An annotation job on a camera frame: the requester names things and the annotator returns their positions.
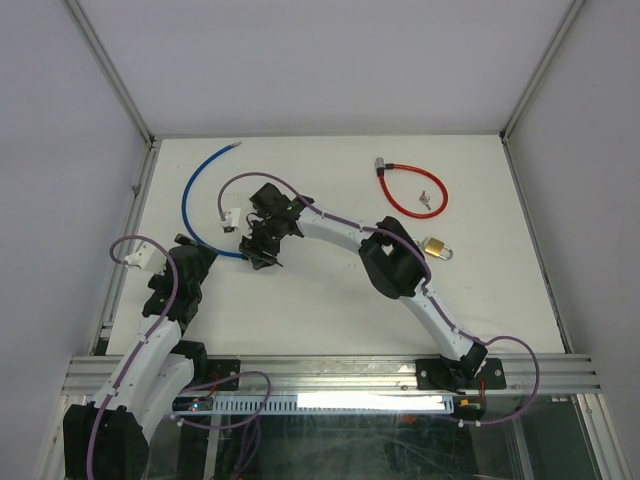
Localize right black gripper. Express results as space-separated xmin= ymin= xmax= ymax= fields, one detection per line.
xmin=238 ymin=215 xmax=283 ymax=270

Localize blue cable lock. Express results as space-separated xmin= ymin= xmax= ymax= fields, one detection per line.
xmin=180 ymin=140 xmax=245 ymax=261

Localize red cable lock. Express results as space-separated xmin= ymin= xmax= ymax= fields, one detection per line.
xmin=374 ymin=157 xmax=449 ymax=220

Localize red cable lock keys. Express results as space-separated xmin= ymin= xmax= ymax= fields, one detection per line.
xmin=419 ymin=190 xmax=434 ymax=212

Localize brass padlock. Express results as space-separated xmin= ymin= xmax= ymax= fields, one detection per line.
xmin=418 ymin=237 xmax=454 ymax=261

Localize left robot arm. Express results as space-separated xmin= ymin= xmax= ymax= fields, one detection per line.
xmin=63 ymin=234 xmax=218 ymax=479

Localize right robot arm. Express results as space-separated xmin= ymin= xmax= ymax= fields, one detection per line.
xmin=239 ymin=183 xmax=488 ymax=391

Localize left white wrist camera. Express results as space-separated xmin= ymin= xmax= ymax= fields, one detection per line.
xmin=124 ymin=242 xmax=166 ymax=274

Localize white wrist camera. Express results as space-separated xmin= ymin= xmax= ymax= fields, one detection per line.
xmin=124 ymin=242 xmax=166 ymax=274
xmin=220 ymin=207 xmax=242 ymax=234

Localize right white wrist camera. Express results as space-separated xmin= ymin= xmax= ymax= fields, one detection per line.
xmin=220 ymin=207 xmax=242 ymax=234

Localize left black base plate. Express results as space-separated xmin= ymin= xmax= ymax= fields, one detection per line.
xmin=188 ymin=358 xmax=241 ymax=387

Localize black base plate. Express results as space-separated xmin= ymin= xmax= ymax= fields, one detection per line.
xmin=415 ymin=357 xmax=507 ymax=393
xmin=188 ymin=358 xmax=241 ymax=387

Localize aluminium mounting rail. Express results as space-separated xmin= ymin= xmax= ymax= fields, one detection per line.
xmin=64 ymin=352 xmax=599 ymax=397

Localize white slotted cable duct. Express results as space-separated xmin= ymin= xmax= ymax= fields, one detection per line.
xmin=172 ymin=392 xmax=454 ymax=416

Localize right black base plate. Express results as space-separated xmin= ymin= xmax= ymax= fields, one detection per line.
xmin=415 ymin=357 xmax=507 ymax=393

